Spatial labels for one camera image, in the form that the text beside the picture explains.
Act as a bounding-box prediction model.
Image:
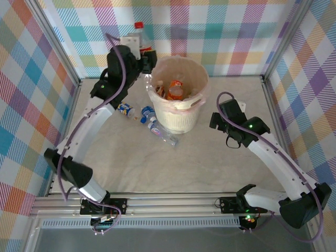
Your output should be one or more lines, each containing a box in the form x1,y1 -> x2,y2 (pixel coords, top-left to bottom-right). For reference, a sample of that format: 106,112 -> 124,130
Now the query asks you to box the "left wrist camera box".
120,36 -> 141,58

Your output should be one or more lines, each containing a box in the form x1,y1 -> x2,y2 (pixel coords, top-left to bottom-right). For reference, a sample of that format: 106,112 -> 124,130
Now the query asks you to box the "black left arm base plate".
80,198 -> 128,216

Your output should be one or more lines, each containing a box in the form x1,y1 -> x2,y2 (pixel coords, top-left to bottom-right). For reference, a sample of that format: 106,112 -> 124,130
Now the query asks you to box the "cream ribbed plastic bin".
148,56 -> 207,135

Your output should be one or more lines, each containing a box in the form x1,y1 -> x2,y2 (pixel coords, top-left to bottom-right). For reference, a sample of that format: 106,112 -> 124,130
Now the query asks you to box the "small bottle with blue label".
140,106 -> 158,124

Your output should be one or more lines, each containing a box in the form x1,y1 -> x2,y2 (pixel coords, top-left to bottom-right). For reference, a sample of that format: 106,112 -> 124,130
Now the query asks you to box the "pink plastic bin liner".
145,54 -> 211,113

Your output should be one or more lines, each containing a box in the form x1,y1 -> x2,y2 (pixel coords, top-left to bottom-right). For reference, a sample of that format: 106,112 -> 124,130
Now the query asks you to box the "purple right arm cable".
216,91 -> 325,242

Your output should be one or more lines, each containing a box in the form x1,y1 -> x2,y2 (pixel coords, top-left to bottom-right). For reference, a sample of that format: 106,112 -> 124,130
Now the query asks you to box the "clear bottle blue pink label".
147,122 -> 179,148

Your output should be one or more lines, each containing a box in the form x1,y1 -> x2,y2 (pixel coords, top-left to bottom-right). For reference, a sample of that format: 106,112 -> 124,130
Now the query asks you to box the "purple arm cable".
216,91 -> 325,242
57,33 -> 127,234

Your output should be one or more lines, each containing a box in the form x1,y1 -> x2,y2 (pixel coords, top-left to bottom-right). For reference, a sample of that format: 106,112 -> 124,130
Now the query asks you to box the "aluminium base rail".
30,193 -> 318,218

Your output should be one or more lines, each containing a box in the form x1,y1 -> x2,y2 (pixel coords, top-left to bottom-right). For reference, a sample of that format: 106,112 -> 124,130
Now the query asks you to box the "orange juice bottle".
167,80 -> 184,101

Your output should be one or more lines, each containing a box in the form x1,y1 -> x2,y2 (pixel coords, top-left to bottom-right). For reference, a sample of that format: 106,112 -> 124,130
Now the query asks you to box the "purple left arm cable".
57,33 -> 127,234

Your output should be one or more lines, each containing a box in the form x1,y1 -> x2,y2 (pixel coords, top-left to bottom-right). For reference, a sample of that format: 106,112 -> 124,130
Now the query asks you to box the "aluminium corner post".
27,0 -> 82,87
261,0 -> 315,82

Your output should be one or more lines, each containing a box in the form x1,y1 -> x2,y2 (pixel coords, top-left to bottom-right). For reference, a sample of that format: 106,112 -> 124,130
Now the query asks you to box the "grey slotted cable duct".
39,219 -> 242,229

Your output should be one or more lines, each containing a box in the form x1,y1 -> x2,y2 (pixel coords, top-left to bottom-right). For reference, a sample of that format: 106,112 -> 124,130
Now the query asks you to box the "bottle with blue yellow label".
117,101 -> 136,119

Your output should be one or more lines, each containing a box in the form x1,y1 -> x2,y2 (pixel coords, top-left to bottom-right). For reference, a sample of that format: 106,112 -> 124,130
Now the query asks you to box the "clear bottle with red label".
128,22 -> 154,53

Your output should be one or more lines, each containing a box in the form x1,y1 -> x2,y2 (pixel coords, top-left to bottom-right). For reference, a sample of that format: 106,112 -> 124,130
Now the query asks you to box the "thin black cable loop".
225,131 -> 244,150

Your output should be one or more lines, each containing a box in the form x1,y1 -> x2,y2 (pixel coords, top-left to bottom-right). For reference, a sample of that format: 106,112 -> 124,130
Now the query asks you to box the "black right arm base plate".
219,196 -> 268,215

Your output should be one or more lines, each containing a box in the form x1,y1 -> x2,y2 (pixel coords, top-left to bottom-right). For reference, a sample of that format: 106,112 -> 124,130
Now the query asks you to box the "aluminium side rail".
46,78 -> 83,197
261,76 -> 303,195

